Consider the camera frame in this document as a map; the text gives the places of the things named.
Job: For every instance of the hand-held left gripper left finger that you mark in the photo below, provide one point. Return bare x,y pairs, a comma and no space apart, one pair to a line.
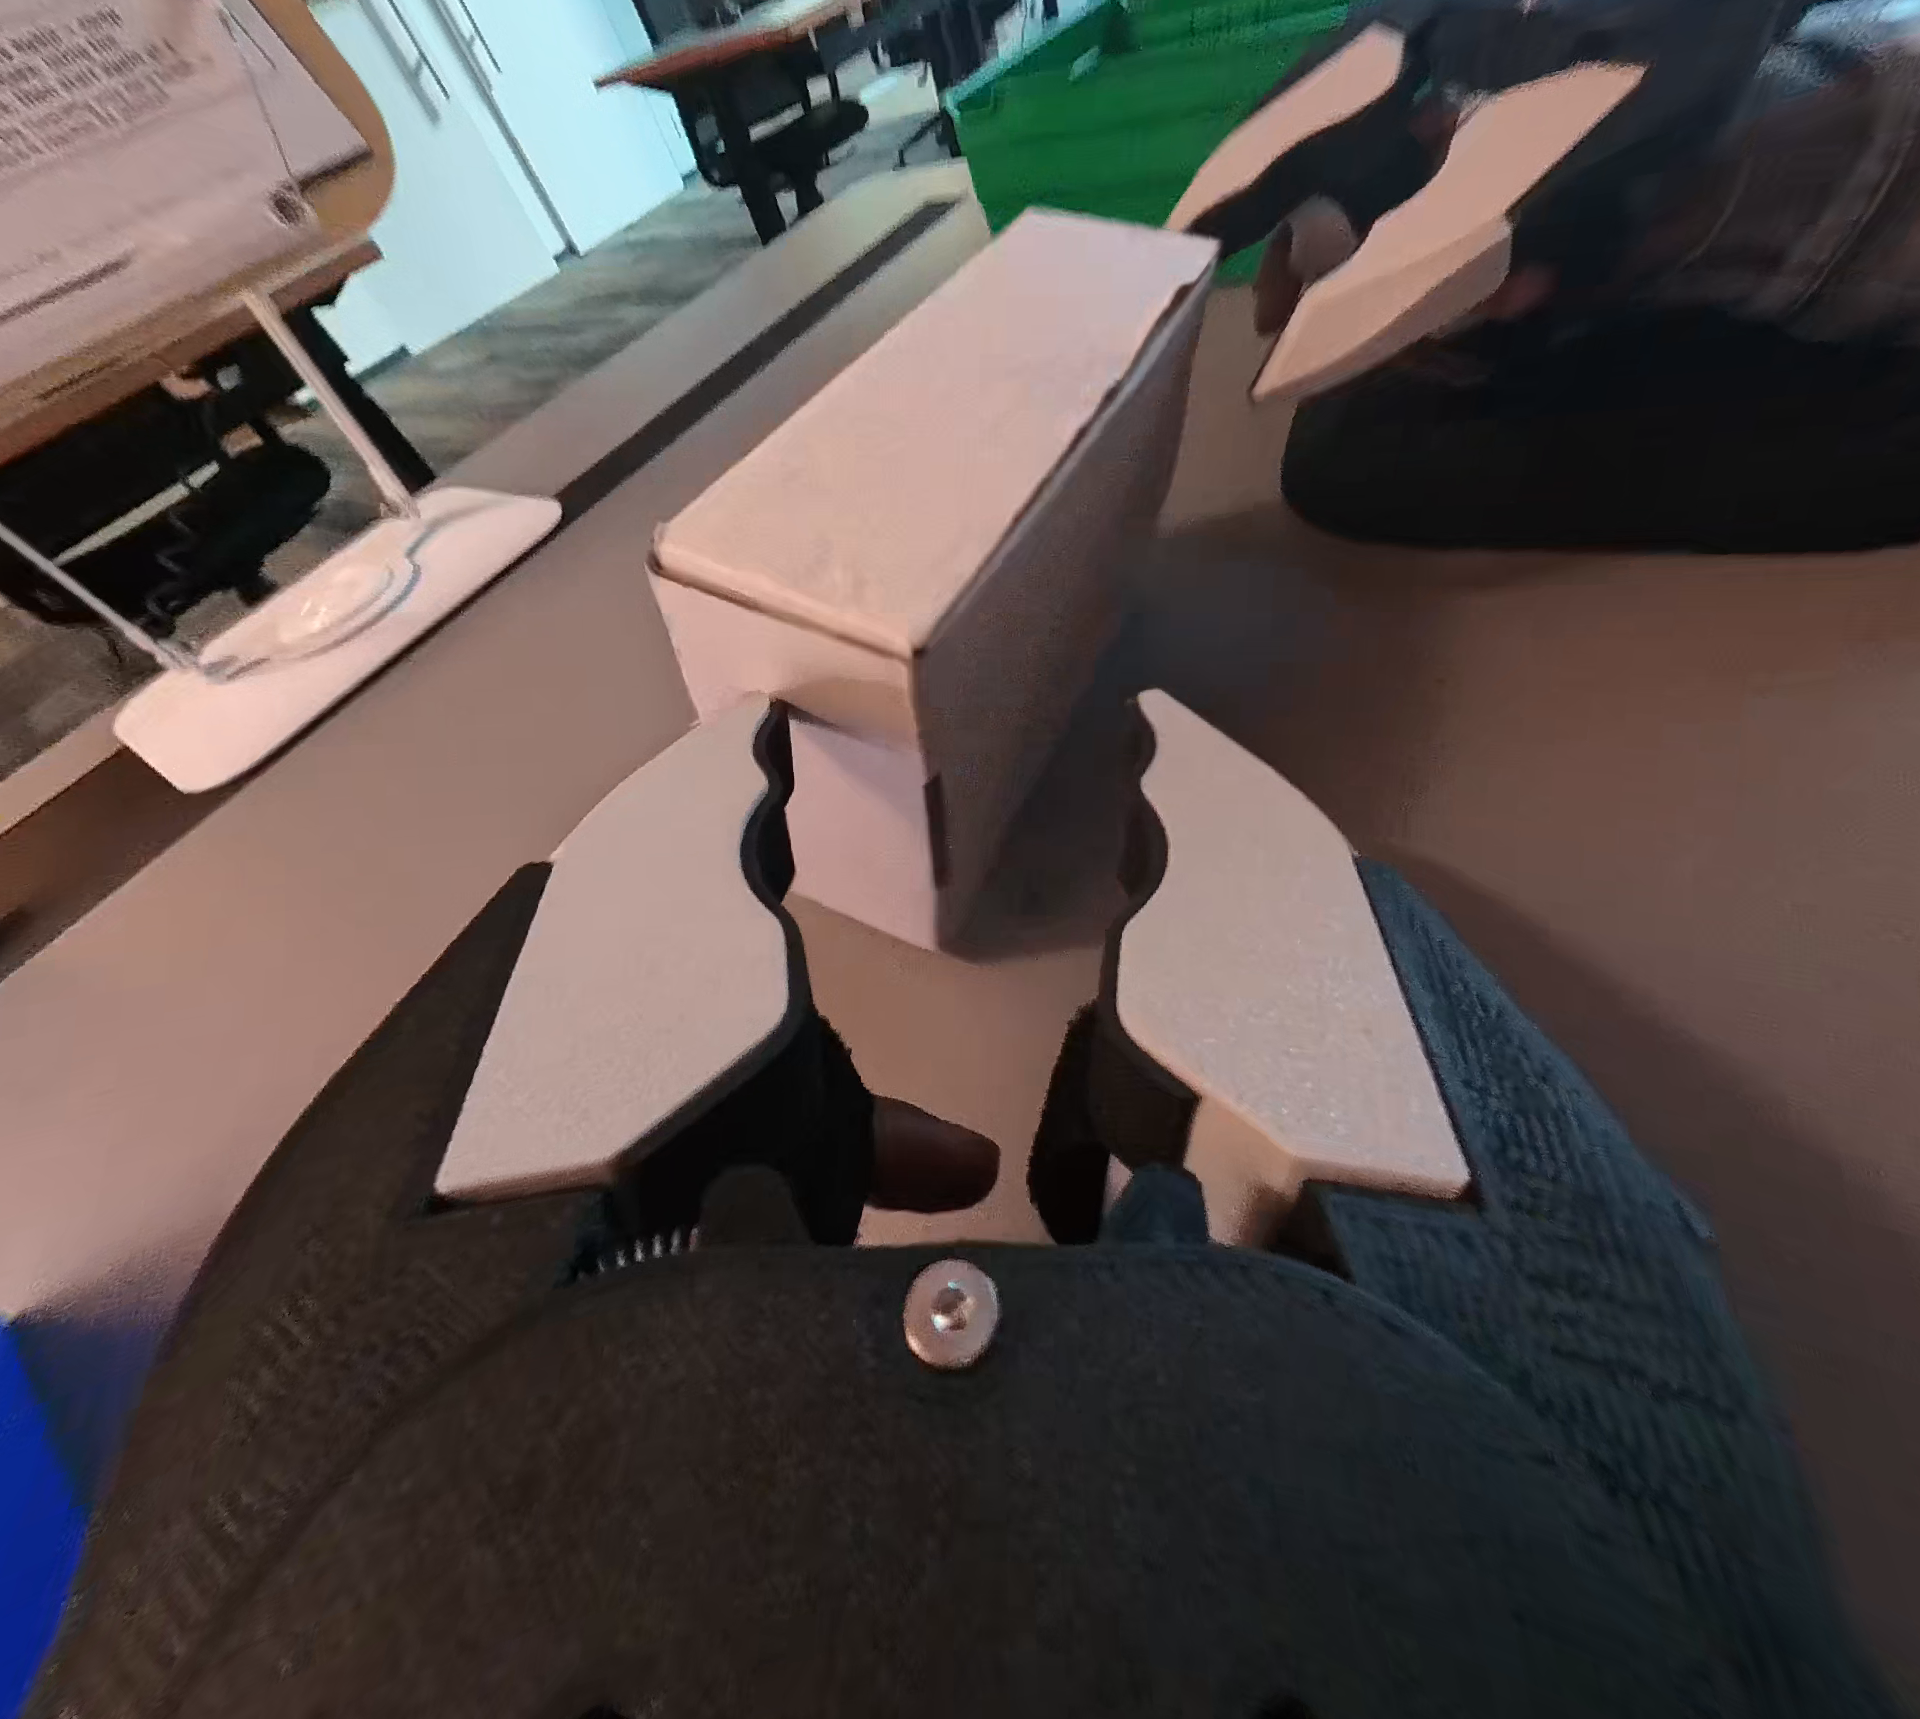
631,984

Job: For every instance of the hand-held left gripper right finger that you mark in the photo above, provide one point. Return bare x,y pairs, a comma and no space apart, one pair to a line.
1275,984

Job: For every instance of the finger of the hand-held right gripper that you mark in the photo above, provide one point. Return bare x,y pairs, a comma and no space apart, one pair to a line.
1305,107
1425,265

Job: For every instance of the white cardboard mailer box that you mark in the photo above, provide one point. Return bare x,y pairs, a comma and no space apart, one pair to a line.
960,429

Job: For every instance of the blue plastic bin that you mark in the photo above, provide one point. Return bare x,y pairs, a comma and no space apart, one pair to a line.
38,1494

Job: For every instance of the person's right forearm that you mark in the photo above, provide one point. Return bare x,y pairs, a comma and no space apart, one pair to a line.
1771,175

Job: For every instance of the grey desk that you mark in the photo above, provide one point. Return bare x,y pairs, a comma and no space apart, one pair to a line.
1575,774

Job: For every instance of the long office desk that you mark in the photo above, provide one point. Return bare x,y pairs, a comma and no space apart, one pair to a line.
720,47

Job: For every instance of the person's left hand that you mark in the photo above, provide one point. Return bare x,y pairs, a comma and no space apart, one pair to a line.
931,1156

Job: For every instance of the green plastic bin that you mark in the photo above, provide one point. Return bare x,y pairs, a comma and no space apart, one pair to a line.
1110,129

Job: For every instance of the white wooden document stand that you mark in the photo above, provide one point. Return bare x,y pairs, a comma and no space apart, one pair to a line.
344,641

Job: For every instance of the printed instruction sheet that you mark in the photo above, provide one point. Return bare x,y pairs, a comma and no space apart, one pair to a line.
121,99

